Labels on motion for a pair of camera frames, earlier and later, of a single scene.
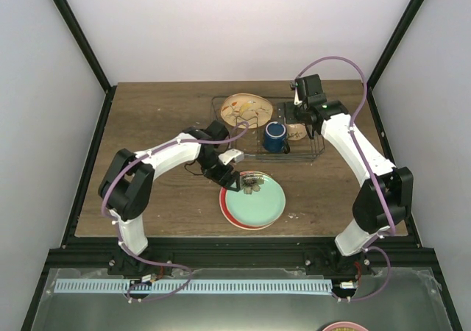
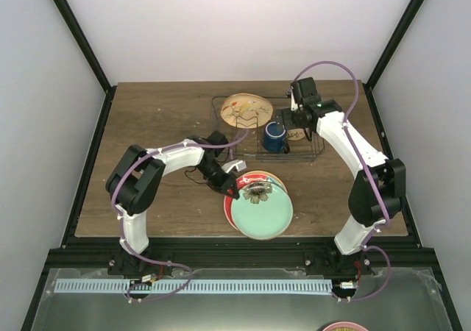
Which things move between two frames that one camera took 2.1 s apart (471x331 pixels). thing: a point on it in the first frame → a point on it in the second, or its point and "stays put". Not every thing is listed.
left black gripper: [219, 178] stays put
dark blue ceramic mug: [274, 140] stays put
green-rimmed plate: [260, 201] → [264, 220]
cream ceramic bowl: [296, 132] stays put
